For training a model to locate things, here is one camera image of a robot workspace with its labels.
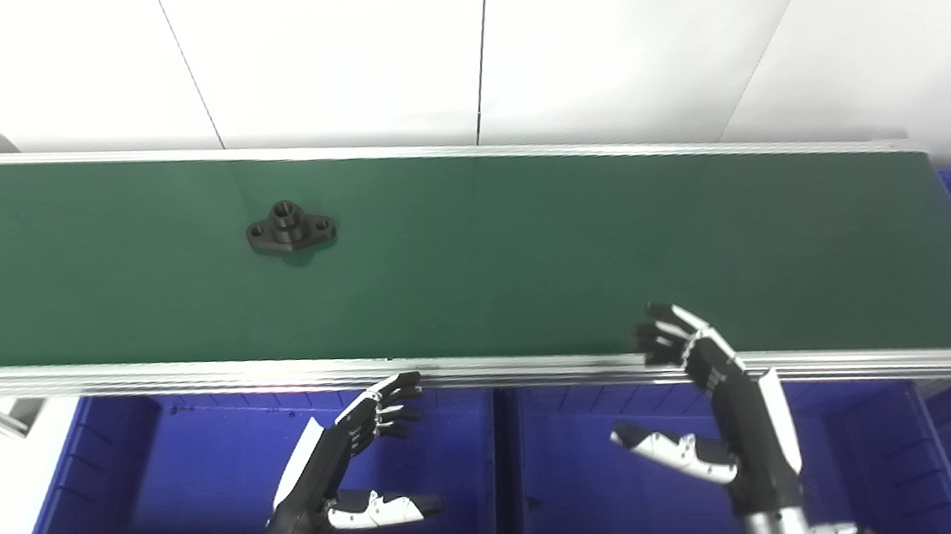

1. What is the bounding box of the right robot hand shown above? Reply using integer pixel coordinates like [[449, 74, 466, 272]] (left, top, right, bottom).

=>
[[599, 291, 808, 529]]

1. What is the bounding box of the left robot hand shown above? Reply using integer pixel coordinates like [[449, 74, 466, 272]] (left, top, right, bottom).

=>
[[256, 370, 446, 534]]

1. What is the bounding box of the black flanged machine part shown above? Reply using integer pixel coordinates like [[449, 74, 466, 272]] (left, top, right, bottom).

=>
[[243, 196, 340, 259]]

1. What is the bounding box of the green conveyor belt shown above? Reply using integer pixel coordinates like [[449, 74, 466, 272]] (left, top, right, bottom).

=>
[[0, 66, 951, 471], [0, 75, 951, 439]]

